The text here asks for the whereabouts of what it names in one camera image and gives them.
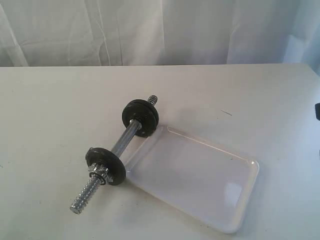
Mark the white rectangular plastic tray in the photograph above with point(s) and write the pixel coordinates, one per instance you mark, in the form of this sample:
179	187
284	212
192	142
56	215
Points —
207	181

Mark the black weight plate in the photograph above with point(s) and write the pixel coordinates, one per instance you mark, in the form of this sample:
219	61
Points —
145	113
127	114
104	157

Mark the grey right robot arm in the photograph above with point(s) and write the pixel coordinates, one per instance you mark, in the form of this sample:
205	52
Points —
317	111

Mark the white backdrop curtain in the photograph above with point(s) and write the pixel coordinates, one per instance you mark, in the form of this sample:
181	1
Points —
158	32

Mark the chrome spinlock collar nut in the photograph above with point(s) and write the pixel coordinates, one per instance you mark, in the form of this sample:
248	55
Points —
101	173

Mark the chrome threaded dumbbell bar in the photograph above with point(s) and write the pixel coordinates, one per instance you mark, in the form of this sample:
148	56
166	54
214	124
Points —
82	199

